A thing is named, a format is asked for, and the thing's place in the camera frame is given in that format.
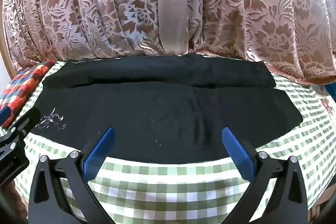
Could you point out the plain beige curtain band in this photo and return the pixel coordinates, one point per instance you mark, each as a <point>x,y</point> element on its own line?
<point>173,3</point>

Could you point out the green checked bedsheet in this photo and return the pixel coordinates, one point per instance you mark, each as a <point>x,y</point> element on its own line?
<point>157,187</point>

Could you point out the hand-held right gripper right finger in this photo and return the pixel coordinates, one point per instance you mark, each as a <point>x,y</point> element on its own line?
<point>236,155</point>

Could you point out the wooden frame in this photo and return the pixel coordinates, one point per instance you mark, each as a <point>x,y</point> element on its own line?
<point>13,65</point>

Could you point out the pale floral cloth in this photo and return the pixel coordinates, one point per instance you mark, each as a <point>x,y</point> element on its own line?
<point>329,106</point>

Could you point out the black pants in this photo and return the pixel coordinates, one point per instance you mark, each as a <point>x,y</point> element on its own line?
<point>157,121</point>

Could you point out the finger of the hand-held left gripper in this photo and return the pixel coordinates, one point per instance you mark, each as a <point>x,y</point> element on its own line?
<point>4,115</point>
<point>29,121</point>

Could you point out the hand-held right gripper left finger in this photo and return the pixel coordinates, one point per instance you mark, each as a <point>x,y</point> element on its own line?
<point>101,153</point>

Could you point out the brown floral curtain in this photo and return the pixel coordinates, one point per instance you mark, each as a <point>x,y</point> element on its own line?
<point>92,3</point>

